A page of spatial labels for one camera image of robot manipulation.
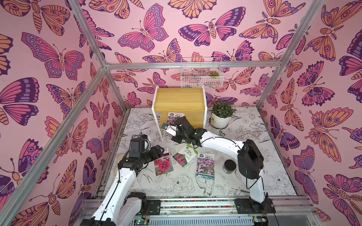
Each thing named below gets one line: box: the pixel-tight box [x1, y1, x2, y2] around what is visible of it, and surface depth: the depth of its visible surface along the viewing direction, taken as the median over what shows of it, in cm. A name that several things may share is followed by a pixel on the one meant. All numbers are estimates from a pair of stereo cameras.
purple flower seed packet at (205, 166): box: [195, 152, 215, 181], surface depth 89 cm
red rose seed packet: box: [153, 154, 174, 177], surface depth 90 cm
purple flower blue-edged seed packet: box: [166, 112, 185, 126], surface depth 95 cm
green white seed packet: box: [172, 144, 199, 169], surface depth 94 cm
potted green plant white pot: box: [208, 100, 242, 130], surface depth 97 cm
